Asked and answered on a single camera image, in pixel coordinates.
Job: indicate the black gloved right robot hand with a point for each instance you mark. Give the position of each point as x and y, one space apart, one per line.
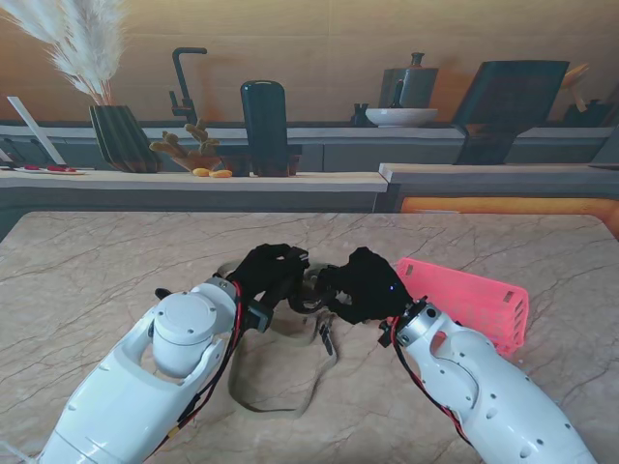
370 290

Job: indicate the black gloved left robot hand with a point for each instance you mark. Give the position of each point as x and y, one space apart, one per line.
271 270

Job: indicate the beige woven belt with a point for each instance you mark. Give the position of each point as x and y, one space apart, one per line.
290 344

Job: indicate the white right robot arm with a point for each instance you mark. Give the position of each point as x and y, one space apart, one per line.
483 386

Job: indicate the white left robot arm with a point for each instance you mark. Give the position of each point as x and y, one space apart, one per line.
145 386

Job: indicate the pink plastic mesh basket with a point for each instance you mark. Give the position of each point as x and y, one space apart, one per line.
474 302

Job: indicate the orange fruits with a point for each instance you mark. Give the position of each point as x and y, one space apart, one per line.
217 173

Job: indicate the tall dark cylindrical canister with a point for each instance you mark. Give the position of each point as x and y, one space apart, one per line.
265 125

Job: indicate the light wood counter top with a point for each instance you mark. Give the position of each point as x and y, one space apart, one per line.
145 181

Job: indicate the grey stone counter top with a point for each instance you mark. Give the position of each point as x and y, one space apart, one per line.
483 173

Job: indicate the small black stand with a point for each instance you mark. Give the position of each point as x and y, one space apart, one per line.
360 116

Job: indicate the white ceramic bowl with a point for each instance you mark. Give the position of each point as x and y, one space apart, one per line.
401 117

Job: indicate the dark ribbed vase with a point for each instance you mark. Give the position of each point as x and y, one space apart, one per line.
123 140

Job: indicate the black kitchen faucet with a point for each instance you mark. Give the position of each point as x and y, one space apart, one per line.
183 87

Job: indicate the grey pot with lid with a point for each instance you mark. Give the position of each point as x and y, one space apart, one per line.
408 84

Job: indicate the dark range hood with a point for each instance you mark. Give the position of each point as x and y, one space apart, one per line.
508 101

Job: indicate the plate with red food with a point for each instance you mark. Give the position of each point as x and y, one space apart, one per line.
53 169

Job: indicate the white leaning board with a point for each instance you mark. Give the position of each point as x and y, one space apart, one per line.
34 128

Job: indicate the dark utensil holder with spoons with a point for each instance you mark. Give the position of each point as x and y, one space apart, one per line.
587 113

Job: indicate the white pampas grass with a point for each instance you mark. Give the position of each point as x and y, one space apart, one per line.
82 48

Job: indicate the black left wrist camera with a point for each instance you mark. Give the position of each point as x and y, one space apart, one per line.
260 316

